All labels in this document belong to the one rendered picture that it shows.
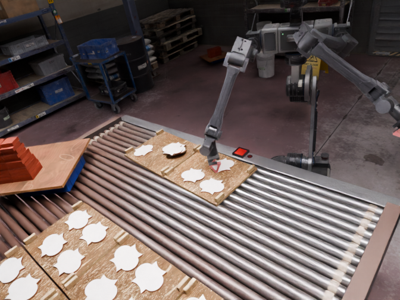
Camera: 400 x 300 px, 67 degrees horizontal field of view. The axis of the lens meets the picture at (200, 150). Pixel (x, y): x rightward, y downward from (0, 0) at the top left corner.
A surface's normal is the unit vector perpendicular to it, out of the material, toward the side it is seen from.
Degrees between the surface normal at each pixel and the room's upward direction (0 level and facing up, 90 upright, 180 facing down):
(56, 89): 90
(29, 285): 0
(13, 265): 0
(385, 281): 0
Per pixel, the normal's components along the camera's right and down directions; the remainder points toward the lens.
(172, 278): -0.17, -0.82
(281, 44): -0.33, 0.57
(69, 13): 0.76, 0.25
